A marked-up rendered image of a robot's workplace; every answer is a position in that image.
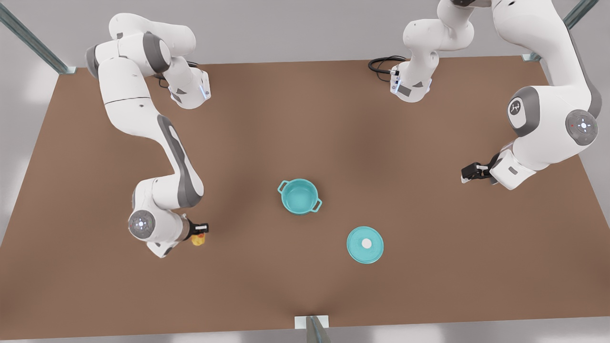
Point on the yellow potato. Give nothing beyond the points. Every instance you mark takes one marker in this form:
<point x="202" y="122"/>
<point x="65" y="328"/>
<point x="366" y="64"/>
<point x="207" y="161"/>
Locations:
<point x="198" y="239"/>

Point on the teal pot lid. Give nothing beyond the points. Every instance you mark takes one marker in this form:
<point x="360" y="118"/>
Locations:
<point x="365" y="245"/>

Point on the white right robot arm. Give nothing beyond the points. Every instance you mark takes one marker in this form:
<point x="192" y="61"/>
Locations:
<point x="128" y="107"/>

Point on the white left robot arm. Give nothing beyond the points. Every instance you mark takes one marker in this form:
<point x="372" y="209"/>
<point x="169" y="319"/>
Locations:
<point x="548" y="109"/>

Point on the teal pot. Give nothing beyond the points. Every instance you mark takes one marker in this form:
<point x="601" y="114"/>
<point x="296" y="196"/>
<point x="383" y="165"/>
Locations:
<point x="299" y="196"/>

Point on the silver frame post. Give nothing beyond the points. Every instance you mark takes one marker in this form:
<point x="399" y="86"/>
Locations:
<point x="569" y="24"/>
<point x="33" y="40"/>
<point x="314" y="329"/>

